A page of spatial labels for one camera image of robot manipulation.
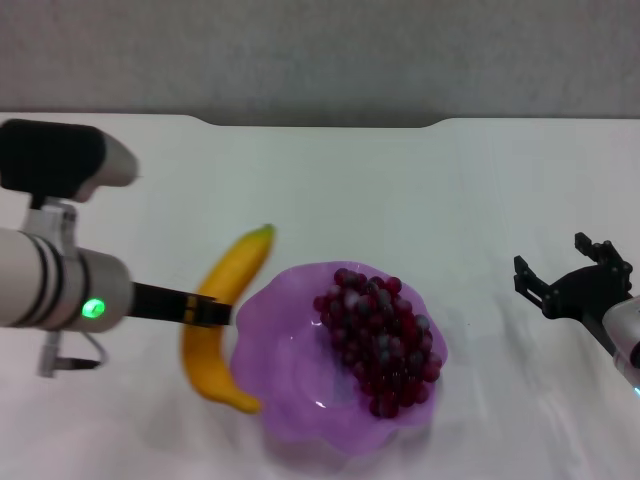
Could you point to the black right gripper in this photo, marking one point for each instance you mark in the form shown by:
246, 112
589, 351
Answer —
580, 292

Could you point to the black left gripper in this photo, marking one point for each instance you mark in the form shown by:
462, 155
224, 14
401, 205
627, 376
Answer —
160, 302

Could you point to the yellow banana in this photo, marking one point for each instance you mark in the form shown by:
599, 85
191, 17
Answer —
225, 270

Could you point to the dark red grape bunch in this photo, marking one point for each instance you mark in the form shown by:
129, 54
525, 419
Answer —
380, 340

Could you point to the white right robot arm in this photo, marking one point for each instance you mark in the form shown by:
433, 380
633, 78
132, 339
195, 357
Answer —
625, 325

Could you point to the purple wavy plastic bowl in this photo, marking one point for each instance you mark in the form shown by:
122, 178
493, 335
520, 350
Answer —
290, 350

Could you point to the grey camera mount clamp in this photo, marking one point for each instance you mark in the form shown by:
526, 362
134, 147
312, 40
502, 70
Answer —
52, 220

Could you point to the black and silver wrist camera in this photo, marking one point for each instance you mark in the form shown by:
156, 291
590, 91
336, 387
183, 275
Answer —
45, 155

